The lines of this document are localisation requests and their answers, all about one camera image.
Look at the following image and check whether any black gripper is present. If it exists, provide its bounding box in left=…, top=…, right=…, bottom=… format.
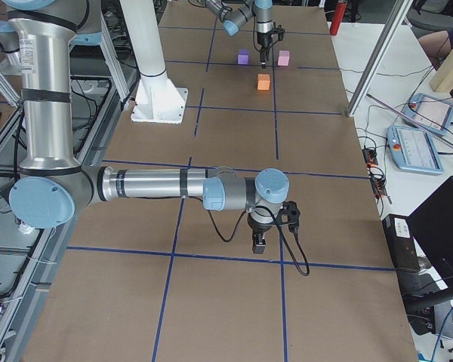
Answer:
left=247, top=212, right=275, bottom=254
left=257, top=32, right=273, bottom=69

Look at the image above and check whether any orange foam block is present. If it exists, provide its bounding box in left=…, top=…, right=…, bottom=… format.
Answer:
left=257, top=73, right=271, bottom=91

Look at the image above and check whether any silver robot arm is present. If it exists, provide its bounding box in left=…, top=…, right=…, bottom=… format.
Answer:
left=2, top=1, right=289, bottom=254
left=199, top=0, right=275, bottom=69

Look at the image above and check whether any pink foam block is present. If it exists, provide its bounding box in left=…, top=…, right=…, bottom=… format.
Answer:
left=277, top=50, right=291, bottom=66

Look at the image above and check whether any purple foam block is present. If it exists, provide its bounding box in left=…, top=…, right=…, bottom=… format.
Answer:
left=237, top=49, right=250, bottom=65

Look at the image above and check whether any red bottle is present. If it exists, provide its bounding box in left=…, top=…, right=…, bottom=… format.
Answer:
left=329, top=0, right=347, bottom=36

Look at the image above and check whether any brown paper table cover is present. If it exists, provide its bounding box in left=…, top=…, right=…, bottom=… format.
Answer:
left=23, top=2, right=417, bottom=361

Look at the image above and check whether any orange black adapter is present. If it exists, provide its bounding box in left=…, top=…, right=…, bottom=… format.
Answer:
left=362, top=148, right=378, bottom=167

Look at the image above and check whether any black computer box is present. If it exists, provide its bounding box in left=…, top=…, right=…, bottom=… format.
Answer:
left=382, top=214, right=420, bottom=273

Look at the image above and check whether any near blue teach pendant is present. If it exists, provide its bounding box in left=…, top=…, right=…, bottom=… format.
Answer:
left=387, top=126, right=444, bottom=175

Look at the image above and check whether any blue teach pendant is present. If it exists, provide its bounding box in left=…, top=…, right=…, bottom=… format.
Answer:
left=387, top=126, right=444, bottom=175
left=402, top=93, right=453, bottom=136

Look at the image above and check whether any far blue teach pendant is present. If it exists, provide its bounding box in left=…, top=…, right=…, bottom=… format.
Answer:
left=402, top=93, right=453, bottom=136

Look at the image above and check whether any black laptop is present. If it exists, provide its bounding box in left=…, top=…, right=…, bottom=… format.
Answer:
left=408, top=176, right=453, bottom=278

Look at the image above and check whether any wrist black camera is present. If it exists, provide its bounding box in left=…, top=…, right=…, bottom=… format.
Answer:
left=279, top=201, right=300, bottom=233
left=274, top=25, right=285, bottom=41

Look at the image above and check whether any black camera cable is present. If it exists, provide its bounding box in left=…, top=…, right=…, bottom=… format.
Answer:
left=206, top=208, right=311, bottom=278

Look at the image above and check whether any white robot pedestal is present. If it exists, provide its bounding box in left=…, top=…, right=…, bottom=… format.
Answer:
left=120, top=0, right=188, bottom=124

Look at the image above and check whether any aluminium frame post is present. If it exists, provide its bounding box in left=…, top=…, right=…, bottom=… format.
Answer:
left=346, top=0, right=412, bottom=117

